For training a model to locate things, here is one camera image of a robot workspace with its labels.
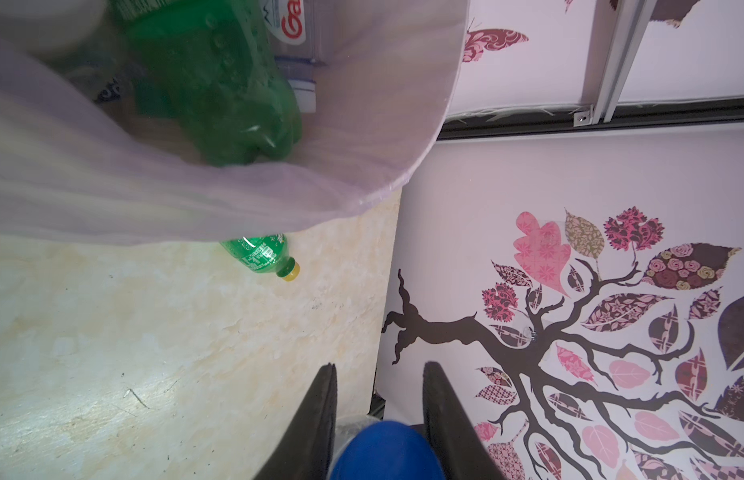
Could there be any green bottle yellow cap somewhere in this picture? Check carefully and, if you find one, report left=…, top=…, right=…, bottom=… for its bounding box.
left=220, top=234, right=300, bottom=282

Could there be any green plastic bottle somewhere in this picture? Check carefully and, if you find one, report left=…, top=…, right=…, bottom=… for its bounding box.
left=109, top=0, right=302, bottom=167

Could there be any small blue label bottle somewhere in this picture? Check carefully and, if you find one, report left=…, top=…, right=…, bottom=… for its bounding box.
left=326, top=415, right=445, bottom=480

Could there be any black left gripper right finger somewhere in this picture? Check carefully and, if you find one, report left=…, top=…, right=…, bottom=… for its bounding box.
left=422, top=361, right=504, bottom=480

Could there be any tall clear bottle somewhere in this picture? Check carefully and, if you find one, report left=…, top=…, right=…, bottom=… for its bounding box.
left=258, top=0, right=320, bottom=114

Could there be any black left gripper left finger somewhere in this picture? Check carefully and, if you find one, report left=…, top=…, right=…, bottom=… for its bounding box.
left=255, top=363, right=338, bottom=480

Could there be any aluminium rail back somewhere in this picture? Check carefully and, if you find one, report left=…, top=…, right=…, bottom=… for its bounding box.
left=573, top=0, right=656, bottom=127

